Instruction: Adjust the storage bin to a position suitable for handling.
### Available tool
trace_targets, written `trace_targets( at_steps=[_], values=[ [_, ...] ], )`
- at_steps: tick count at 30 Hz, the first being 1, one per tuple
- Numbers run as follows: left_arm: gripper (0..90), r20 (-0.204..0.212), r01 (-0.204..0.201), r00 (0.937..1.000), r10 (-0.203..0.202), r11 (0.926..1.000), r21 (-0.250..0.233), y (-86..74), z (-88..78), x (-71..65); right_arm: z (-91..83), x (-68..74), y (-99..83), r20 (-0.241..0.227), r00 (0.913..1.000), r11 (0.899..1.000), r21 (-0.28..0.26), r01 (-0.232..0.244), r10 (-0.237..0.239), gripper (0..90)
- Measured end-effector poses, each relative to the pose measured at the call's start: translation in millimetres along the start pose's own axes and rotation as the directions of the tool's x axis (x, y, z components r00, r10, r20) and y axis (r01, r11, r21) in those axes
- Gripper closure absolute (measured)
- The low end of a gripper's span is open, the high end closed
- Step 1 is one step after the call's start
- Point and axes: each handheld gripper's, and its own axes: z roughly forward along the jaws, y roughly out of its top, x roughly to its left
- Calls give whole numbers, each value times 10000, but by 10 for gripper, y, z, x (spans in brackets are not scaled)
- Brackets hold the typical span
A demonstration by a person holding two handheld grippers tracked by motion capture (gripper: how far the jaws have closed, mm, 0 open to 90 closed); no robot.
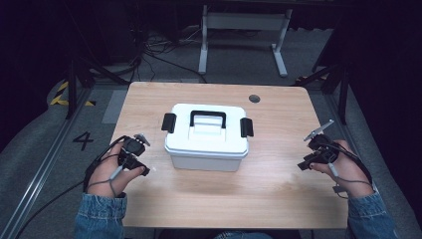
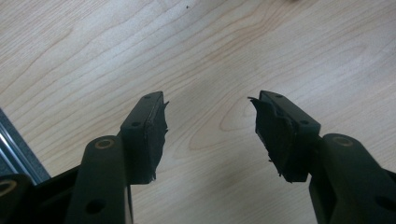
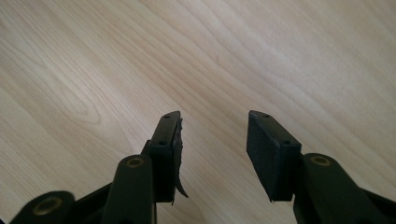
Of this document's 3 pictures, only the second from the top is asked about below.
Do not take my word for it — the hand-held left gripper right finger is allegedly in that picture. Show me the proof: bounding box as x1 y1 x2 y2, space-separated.
247 90 396 224

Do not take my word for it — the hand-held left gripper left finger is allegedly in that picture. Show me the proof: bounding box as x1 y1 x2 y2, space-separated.
64 91 170 224

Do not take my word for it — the grey metal table edge rail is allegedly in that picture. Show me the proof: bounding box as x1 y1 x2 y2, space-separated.
0 107 51 186

